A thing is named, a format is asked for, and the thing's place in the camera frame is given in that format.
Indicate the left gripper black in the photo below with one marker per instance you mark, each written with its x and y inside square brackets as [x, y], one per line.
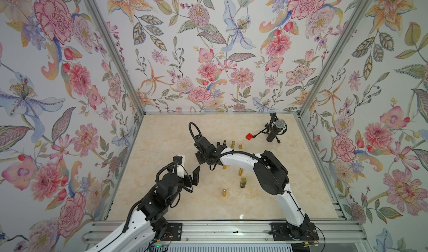
[189, 182]

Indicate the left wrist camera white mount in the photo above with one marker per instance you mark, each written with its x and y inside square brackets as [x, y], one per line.
[179, 169]

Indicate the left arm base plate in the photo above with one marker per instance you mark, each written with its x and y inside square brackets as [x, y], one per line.
[169, 232]

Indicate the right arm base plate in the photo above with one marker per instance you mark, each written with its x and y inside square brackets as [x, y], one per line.
[289, 232]

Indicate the red small block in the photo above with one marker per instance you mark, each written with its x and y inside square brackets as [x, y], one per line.
[249, 136]

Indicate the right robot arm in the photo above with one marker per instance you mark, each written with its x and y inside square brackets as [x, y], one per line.
[271, 175]

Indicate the aluminium front rail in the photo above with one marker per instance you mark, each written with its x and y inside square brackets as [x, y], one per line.
[240, 231]

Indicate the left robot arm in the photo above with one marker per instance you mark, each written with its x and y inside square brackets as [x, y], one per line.
[145, 222]

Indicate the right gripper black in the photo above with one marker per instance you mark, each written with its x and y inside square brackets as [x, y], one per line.
[198, 155]

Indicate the square gold black lipstick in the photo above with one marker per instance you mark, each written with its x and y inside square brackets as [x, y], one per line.
[243, 183]

